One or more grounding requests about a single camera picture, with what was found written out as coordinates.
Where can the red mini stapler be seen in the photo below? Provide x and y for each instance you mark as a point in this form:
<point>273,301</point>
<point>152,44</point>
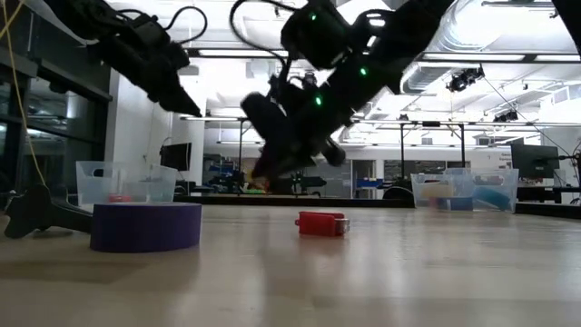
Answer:
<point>120,198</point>
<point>320,224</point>

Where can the black ceiling spotlight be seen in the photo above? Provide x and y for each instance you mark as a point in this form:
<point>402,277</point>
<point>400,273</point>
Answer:
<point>463,79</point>
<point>506,116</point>

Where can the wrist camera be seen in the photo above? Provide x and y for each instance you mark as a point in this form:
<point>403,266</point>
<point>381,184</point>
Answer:
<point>313,36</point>
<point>150,34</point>

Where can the long ceiling light bar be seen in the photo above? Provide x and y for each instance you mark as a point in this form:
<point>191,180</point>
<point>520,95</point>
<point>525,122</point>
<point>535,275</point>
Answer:
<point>476,56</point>

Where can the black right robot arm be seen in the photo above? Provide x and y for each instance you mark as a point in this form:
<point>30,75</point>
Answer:
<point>408,27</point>

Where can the light blue tape roll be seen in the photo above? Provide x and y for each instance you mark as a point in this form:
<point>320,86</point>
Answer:
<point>492,197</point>

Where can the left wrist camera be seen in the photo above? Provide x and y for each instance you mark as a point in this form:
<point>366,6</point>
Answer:
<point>150,34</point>

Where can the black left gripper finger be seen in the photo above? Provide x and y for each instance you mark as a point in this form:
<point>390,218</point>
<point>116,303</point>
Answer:
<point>165,100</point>
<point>179,93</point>

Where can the clear plastic bin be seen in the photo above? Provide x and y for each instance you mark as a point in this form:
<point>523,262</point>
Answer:
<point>136,179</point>
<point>463,179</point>

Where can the blue box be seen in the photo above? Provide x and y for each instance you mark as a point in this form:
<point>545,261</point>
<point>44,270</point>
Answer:
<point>368,183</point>

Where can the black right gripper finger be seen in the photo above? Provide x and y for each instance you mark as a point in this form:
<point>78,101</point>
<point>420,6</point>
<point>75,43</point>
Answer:
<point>268,152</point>
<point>295,156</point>

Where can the black background robot arm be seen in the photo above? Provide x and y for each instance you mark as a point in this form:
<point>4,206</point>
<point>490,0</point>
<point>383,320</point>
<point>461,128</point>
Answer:
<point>227,179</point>
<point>311,184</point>

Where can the silver ventilation duct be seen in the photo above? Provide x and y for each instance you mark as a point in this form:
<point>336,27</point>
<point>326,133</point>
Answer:
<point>436,59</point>

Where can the black dome-shaped object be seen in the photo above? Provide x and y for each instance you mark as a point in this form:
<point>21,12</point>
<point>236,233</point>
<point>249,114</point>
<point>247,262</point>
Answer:
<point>397,194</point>

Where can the purple tape roll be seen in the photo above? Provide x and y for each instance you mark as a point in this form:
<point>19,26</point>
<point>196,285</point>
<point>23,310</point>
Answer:
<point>145,227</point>

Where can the black monitor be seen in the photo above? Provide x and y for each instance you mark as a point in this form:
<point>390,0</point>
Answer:
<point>534,161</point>
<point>176,156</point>

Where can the dark blue tape roll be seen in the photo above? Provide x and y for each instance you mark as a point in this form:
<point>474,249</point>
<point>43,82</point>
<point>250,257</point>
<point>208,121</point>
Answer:
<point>454,203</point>

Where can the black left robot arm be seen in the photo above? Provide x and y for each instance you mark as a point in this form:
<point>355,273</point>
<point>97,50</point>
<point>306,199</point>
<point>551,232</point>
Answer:
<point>77,18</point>

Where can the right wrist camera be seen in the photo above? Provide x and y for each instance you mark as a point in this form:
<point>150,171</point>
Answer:
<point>313,36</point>

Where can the black background station frame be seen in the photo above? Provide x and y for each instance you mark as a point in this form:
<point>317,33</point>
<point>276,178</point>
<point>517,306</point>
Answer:
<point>239,145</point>
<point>401,150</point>

